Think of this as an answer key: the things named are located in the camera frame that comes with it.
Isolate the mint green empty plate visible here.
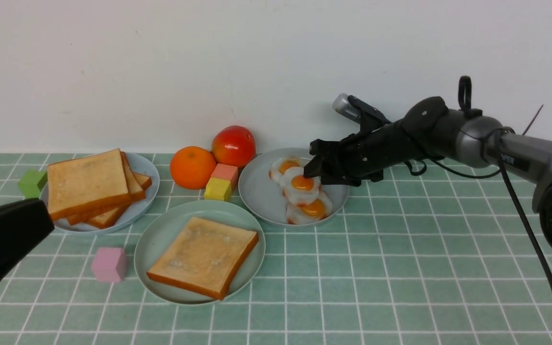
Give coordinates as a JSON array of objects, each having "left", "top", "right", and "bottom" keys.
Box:
[{"left": 134, "top": 200, "right": 265, "bottom": 305}]

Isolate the grey egg plate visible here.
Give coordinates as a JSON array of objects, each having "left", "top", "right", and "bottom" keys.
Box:
[{"left": 237, "top": 147, "right": 350, "bottom": 227}]

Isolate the green cube block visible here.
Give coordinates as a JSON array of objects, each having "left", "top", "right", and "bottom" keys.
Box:
[{"left": 18, "top": 170, "right": 47, "bottom": 198}]

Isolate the salmon pink block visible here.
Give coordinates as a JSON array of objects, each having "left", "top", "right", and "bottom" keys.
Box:
[{"left": 211, "top": 163, "right": 239, "bottom": 190}]

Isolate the pink cube block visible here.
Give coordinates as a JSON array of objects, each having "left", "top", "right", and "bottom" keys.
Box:
[{"left": 91, "top": 247, "right": 127, "bottom": 283}]

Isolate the red tomato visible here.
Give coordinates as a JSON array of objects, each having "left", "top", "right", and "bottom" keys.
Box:
[{"left": 212, "top": 125, "right": 256, "bottom": 168}]

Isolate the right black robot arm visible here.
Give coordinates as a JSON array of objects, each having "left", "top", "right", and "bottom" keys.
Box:
[{"left": 304, "top": 94, "right": 552, "bottom": 247}]

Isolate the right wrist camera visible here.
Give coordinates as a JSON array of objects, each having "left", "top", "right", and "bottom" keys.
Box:
[{"left": 332, "top": 93, "right": 391, "bottom": 132}]

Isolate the green checkered tablecloth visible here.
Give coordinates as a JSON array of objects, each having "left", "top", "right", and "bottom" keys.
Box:
[{"left": 0, "top": 153, "right": 552, "bottom": 345}]

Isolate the toast slice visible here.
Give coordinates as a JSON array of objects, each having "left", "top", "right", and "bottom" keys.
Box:
[
  {"left": 85, "top": 172, "right": 152, "bottom": 229},
  {"left": 147, "top": 217, "right": 259, "bottom": 300},
  {"left": 47, "top": 149, "right": 132, "bottom": 221},
  {"left": 67, "top": 151, "right": 146, "bottom": 225}
]

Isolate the light blue bread plate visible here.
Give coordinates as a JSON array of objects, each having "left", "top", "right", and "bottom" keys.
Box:
[{"left": 39, "top": 152, "right": 161, "bottom": 235}]

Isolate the right black cable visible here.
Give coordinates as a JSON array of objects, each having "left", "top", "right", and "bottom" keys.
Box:
[{"left": 403, "top": 76, "right": 552, "bottom": 345}]

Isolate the orange fruit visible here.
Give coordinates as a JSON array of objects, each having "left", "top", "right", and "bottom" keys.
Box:
[{"left": 170, "top": 146, "right": 217, "bottom": 190}]

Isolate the yellow block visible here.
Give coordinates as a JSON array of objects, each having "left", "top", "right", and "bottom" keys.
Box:
[{"left": 204, "top": 177, "right": 232, "bottom": 202}]

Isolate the fried egg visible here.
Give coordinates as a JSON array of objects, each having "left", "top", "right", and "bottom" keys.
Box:
[
  {"left": 268, "top": 156, "right": 304, "bottom": 183},
  {"left": 286, "top": 191, "right": 334, "bottom": 225},
  {"left": 279, "top": 167, "right": 321, "bottom": 206}
]

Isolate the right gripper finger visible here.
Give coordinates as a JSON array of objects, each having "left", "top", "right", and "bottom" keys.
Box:
[
  {"left": 321, "top": 173, "right": 361, "bottom": 186},
  {"left": 304, "top": 155, "right": 325, "bottom": 179}
]

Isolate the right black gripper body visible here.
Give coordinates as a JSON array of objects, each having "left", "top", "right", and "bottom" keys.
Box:
[{"left": 310, "top": 124, "right": 425, "bottom": 185}]

